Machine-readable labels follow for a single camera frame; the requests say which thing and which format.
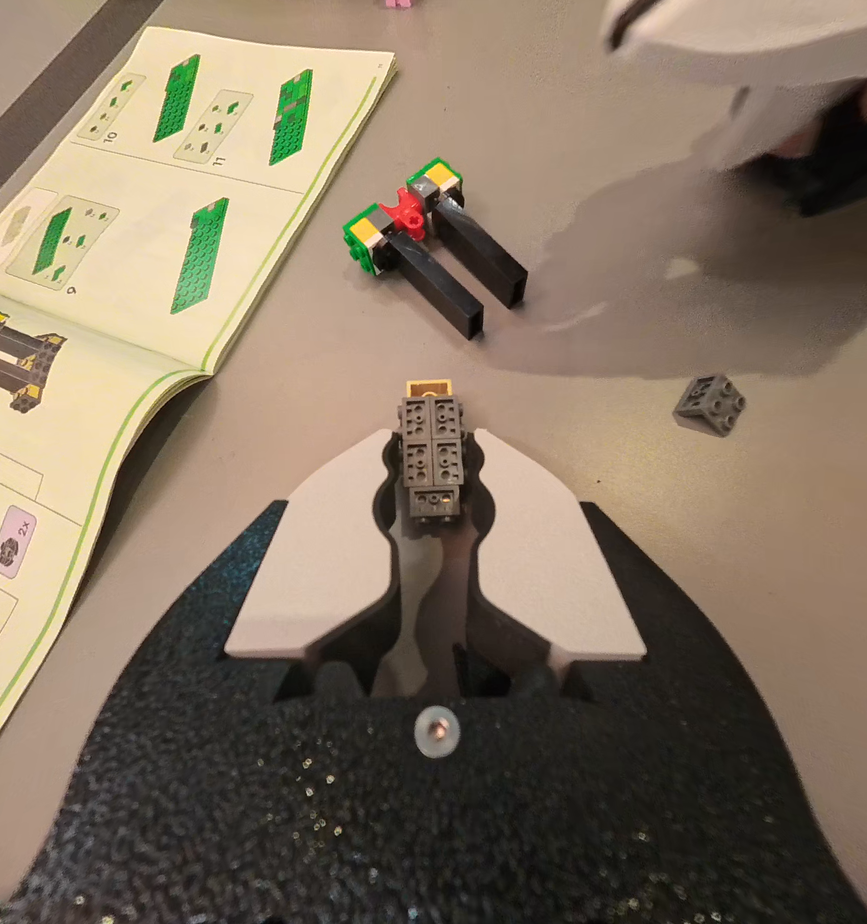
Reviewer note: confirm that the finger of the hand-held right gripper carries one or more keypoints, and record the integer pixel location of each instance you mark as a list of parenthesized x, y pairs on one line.
[(780, 119), (751, 43)]

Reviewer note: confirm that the grey brick assembly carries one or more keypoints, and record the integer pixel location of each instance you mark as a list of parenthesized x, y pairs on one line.
[(433, 447)]

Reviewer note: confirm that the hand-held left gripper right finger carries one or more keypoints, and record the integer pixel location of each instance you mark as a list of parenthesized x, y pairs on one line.
[(556, 563)]

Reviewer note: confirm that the green brick instruction booklet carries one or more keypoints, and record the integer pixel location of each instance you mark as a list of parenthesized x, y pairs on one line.
[(137, 332)]

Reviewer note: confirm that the black pillar brick assembly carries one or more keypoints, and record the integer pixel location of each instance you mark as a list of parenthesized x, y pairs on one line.
[(440, 285)]

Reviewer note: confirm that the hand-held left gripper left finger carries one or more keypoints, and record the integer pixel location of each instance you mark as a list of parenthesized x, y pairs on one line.
[(310, 563)]

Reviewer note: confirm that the small grey brick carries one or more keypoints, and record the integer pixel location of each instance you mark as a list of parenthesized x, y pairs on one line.
[(709, 406)]

